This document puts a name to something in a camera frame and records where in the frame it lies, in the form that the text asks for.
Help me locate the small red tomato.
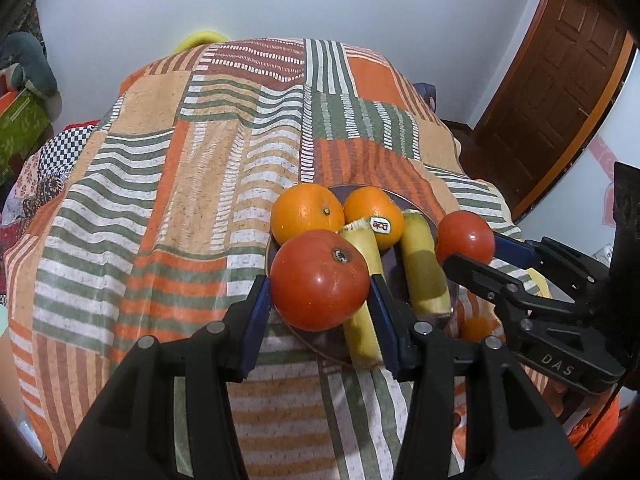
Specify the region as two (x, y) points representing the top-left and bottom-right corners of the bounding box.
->
(435, 211), (497, 267)

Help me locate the plain orange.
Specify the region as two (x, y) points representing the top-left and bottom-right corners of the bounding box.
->
(271, 183), (346, 246)

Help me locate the checkered quilt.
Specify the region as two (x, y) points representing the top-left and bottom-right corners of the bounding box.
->
(0, 120), (101, 241)

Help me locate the yellow corn cob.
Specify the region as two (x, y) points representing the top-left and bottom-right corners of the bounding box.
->
(337, 217), (387, 368)
(400, 210), (453, 319)

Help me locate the green storage box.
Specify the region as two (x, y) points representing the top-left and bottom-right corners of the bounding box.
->
(0, 91), (53, 186)

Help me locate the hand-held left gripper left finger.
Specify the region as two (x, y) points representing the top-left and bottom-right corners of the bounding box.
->
(57, 275), (273, 480)

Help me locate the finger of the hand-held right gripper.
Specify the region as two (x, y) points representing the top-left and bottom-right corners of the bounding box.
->
(492, 232), (608, 302)
(442, 254), (597, 332)

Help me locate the blue chair back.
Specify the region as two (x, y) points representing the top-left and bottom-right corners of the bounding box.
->
(417, 84), (439, 112)

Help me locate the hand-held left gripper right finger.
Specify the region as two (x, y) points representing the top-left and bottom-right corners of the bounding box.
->
(369, 274), (586, 480)

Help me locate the yellow foam ring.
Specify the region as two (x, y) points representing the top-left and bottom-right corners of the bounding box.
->
(172, 30), (228, 53)

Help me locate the white wardrobe door with hearts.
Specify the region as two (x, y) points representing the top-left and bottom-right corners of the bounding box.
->
(515, 50), (640, 281)

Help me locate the small tangerine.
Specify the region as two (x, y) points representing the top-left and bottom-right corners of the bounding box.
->
(460, 316), (496, 343)

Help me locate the brown wooden door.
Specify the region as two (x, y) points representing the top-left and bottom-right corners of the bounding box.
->
(472, 0), (630, 213)

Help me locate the grey long pillow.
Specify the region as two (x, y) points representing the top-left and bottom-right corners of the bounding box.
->
(0, 32), (58, 98)

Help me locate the striped patchwork blanket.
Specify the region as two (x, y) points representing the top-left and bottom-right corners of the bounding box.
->
(0, 37), (553, 480)

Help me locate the orange with sticker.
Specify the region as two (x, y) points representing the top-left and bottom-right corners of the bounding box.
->
(344, 186), (406, 252)

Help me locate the large red tomato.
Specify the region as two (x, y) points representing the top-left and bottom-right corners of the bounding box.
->
(270, 230), (372, 332)

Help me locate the purple plate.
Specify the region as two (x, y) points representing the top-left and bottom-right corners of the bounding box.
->
(265, 185), (458, 367)

